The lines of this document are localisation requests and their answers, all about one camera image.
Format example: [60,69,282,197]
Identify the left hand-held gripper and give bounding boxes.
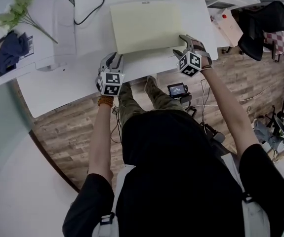
[96,52,126,97]

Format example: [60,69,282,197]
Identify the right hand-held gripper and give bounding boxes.
[172,34,213,78]

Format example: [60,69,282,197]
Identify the pale yellow object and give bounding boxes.
[110,0,189,55]

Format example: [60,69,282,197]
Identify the person's right forearm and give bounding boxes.
[200,67,264,164]

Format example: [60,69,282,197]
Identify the person's left forearm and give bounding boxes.
[87,100,116,186]

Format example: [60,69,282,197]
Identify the black tripod stand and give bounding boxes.
[264,104,284,139]

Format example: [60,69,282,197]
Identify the person's right hand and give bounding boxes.
[190,39,208,56]

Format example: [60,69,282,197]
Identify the small black screen device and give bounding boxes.
[167,82,193,105]

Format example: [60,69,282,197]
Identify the beige shoe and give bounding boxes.
[145,75,159,90]

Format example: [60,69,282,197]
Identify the white box with red button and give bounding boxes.
[210,8,244,47]

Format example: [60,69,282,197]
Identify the camouflage trousers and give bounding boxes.
[118,77,187,128]

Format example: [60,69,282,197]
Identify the white plastic machine housing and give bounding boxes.
[28,0,78,72]

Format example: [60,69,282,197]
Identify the black office chair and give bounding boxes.
[237,0,284,62]

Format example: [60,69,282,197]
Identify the red checkered cloth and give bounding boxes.
[263,30,284,56]

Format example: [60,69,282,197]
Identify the dark blue cloth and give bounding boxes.
[0,31,30,77]

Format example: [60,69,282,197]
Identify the artificial green flower sprig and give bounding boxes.
[0,0,59,44]

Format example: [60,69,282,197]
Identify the black shirt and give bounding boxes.
[62,109,284,237]

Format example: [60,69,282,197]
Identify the orange beaded bracelet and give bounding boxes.
[97,95,115,108]

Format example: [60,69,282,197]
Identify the black cable loop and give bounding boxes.
[63,0,105,26]

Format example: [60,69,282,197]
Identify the white floor cable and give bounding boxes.
[237,76,284,103]

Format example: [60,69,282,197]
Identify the white harness strap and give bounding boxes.
[220,154,272,237]
[91,165,137,237]

